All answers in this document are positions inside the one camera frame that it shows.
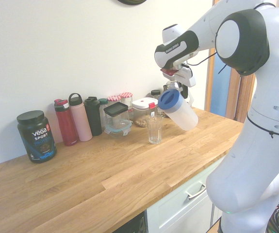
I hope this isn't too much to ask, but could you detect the silver drawer handle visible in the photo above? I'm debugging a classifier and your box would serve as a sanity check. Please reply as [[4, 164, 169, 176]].
[[184, 183, 207, 200]]

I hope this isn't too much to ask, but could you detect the black Vega protein tub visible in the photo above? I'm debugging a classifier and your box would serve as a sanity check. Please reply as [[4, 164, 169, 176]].
[[16, 110, 58, 164]]

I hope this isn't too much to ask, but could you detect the clear drinking glass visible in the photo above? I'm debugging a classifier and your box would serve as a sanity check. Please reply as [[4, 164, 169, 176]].
[[146, 115, 164, 145]]

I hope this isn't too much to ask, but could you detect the red water bottle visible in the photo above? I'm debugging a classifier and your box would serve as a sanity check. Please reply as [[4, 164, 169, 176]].
[[53, 98, 79, 147]]

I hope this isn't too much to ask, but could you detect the stainless steel dishwasher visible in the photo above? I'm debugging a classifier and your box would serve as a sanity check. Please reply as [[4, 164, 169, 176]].
[[110, 210, 147, 233]]

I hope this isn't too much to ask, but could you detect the white cabinet drawer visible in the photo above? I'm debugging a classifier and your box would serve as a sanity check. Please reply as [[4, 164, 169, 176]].
[[146, 157, 227, 233]]

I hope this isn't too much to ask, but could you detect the square container with black lid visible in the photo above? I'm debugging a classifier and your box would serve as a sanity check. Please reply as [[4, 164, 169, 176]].
[[103, 101, 130, 128]]

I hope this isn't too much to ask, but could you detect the pink water bottle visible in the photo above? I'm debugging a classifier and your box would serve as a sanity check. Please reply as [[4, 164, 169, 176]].
[[68, 93, 93, 142]]

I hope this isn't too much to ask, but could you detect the dark round wall clock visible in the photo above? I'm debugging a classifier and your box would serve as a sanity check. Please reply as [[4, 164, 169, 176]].
[[116, 0, 149, 5]]

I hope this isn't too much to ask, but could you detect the cereal container with white lid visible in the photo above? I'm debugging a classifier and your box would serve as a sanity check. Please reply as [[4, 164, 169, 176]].
[[131, 97, 160, 128]]

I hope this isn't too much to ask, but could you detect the glass jar with green lid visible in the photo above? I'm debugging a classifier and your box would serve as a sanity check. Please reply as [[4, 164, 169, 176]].
[[98, 98, 109, 129]]

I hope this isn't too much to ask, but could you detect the jar with red checkered lid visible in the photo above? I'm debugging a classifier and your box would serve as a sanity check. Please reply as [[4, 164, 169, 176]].
[[119, 92, 133, 110], [107, 95, 122, 107]]

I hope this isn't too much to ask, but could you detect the black shaker bottle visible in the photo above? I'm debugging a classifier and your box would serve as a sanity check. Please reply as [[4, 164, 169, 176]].
[[84, 96, 103, 136]]

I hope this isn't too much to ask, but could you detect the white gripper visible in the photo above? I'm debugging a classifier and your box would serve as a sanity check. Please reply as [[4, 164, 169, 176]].
[[174, 65, 196, 98]]

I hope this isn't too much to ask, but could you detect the translucent pitcher with blue lid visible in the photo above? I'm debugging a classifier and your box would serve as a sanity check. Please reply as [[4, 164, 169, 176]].
[[158, 88, 199, 132]]

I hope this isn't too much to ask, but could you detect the wooden door frame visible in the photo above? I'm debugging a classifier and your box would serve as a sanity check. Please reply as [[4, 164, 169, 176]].
[[204, 0, 256, 123]]

